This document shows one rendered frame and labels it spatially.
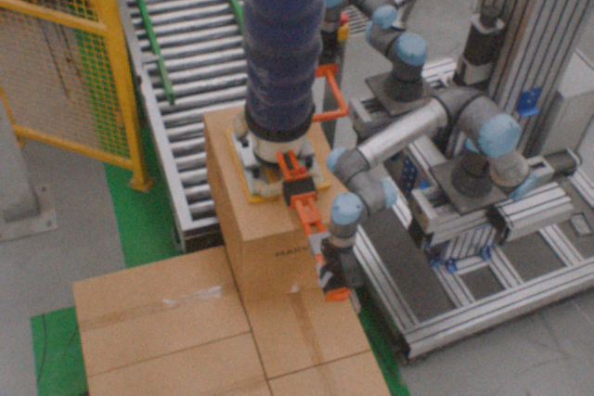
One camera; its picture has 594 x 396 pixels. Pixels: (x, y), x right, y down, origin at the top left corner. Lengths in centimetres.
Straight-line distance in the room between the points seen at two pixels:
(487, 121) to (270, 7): 66
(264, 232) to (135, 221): 149
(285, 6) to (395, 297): 168
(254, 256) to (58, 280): 143
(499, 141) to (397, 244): 149
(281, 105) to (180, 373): 106
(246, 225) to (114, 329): 72
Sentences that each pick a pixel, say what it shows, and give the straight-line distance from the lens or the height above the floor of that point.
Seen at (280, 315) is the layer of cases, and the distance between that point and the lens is 290.
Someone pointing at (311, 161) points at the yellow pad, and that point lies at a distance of 258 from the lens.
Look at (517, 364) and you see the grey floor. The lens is 360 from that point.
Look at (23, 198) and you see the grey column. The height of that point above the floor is 17.
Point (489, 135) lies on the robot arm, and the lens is 211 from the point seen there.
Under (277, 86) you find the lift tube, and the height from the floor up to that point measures 152.
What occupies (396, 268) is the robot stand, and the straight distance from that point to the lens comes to 346.
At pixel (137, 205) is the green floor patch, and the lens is 391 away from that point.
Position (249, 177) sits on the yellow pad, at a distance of 256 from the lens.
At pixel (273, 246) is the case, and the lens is 250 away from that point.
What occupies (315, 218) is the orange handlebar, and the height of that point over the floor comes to 122.
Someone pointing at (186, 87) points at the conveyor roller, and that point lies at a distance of 367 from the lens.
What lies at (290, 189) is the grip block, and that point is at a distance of 238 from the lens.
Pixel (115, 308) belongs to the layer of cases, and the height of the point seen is 54.
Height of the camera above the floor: 308
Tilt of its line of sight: 50 degrees down
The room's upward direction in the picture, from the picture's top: 3 degrees clockwise
